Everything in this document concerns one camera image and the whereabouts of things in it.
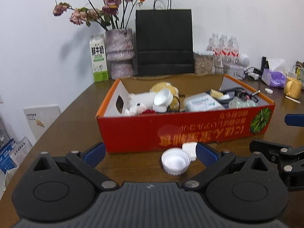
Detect small white rectangular case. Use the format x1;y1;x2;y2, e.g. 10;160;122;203
182;142;198;161

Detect pink marbled vase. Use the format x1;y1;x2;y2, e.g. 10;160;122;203
105;28;135;80

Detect white round jar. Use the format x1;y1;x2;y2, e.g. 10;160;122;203
152;88;174;113

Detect white and green milk carton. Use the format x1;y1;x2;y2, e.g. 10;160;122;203
89;34;109;83

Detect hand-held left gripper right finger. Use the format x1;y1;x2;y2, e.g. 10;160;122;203
182;142;273;192

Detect iridescent plastic bag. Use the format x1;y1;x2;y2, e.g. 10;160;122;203
229;97;258;109

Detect white board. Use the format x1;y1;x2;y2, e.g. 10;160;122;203
23;104;61;139

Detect red label water bottle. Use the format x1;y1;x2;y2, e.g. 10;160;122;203
228;36;240;64
207;33;220;74
220;34;230;64

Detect purple tissue pack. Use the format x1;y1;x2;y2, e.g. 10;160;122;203
262;59;287;87

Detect white charger plugs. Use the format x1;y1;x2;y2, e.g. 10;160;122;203
245;68;261;81

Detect white and yellow plush toy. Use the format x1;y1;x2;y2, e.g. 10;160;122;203
123;82;180;117

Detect yellow mug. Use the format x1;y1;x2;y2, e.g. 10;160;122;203
284;77;302;99

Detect pale yellow block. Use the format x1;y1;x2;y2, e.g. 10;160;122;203
210;89;225;99

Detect black paper bag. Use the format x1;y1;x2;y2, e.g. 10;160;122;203
135;0;194;77

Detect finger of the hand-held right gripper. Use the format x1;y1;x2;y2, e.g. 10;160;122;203
249;140;304;192
284;114;304;126

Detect clear cotton swab box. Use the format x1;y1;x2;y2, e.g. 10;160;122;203
184;93;225;112

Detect clear seed container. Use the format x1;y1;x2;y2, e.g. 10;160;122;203
194;51;215;74

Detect red cardboard box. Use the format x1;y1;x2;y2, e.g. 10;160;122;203
96;74;276;154

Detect white ribbed bottle cap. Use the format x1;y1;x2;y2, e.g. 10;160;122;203
161;148;191;175

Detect black braided cable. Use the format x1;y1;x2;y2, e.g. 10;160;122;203
234;87;260;102

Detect brown wooden desktop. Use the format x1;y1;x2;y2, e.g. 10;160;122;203
0;74;304;228

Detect dried rose bouquet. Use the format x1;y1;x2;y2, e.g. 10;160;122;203
53;0;146;31

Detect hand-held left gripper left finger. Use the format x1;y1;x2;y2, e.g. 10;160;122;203
28;142;119;191

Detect blue carton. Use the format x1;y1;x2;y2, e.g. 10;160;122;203
0;138;18;174

